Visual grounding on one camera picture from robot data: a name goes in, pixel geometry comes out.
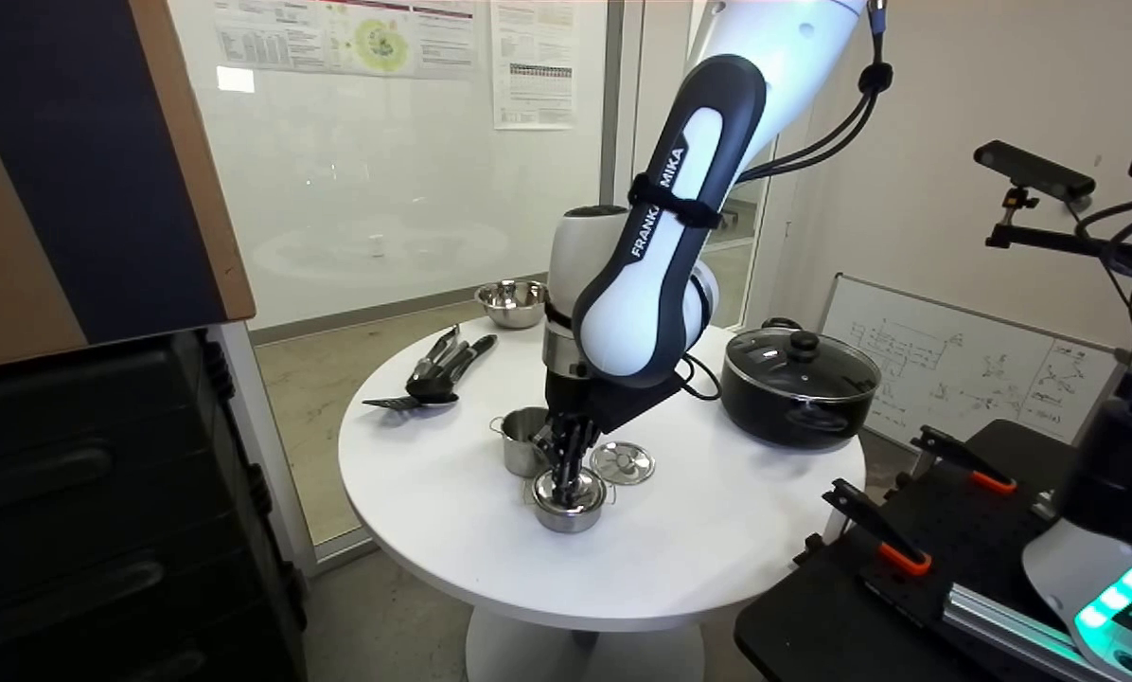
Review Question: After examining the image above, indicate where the black spatula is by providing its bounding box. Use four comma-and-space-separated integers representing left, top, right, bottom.
361, 363, 462, 418

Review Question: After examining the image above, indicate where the small steel pot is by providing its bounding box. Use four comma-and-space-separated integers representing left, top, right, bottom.
524, 461, 621, 540

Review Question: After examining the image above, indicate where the black perforated breadboard table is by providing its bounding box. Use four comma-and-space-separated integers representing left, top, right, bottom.
732, 412, 1132, 682

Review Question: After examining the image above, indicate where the poster with green circle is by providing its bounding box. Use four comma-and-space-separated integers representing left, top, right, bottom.
205, 0, 480, 82

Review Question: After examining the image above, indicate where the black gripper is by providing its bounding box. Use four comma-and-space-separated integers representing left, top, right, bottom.
542, 362, 693, 504

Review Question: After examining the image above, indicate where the white paper notice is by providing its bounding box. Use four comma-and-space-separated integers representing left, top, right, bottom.
484, 0, 586, 134

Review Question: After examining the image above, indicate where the aluminium extrusion rail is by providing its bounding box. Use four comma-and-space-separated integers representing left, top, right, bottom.
938, 585, 1103, 682

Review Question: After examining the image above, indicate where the black camera on mount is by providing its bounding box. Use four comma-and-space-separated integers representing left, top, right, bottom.
970, 138, 1103, 210

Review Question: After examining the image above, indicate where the large brown cardboard box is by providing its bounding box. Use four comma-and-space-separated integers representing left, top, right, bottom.
0, 0, 260, 378

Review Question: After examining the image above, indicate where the steel cup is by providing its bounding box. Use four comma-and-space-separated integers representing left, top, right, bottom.
490, 403, 559, 480

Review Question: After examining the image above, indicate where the orange handled black clamp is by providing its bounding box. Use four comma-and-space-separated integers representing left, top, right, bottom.
909, 421, 1024, 500
819, 474, 938, 585

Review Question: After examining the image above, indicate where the black drawer cabinet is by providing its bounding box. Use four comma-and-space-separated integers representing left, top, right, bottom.
0, 327, 312, 682

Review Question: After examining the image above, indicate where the glass lid with black knob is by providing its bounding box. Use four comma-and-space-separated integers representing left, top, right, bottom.
723, 319, 886, 403

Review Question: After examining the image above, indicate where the steel mixing bowl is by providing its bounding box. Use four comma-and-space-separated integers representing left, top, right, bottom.
469, 272, 552, 338

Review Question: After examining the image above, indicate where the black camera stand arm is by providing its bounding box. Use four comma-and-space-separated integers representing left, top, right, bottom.
980, 185, 1132, 272

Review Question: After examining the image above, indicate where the large black cooking pot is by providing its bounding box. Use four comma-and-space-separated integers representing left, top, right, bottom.
721, 316, 886, 456

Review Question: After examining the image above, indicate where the white whiteboard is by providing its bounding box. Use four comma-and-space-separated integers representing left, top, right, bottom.
814, 271, 1126, 456

